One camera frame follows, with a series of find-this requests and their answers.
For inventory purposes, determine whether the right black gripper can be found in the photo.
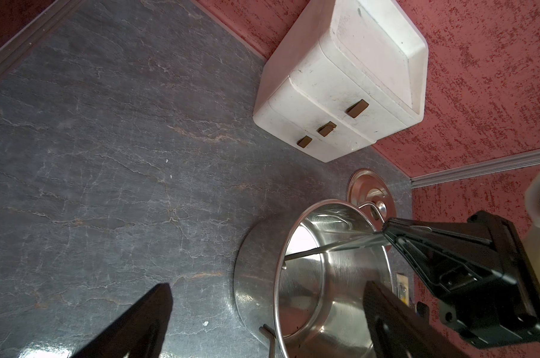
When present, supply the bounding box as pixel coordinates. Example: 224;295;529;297
381;211;540;349

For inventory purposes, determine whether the right aluminium corner post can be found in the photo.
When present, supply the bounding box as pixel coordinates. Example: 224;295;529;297
411;149;540;189

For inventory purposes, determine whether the stainless steel pot lid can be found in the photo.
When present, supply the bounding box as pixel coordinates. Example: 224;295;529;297
346;169;397;231

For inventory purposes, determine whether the metal ladle spoon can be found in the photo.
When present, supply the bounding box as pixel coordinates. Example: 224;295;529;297
284;202;389;263

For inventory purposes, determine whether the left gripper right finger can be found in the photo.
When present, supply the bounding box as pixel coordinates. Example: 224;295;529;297
363;281;466;357

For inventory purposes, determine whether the white three-drawer storage box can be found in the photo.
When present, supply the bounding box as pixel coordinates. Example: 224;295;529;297
253;1;429;163

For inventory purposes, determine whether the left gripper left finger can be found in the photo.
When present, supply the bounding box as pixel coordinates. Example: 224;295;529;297
73;283;173;357

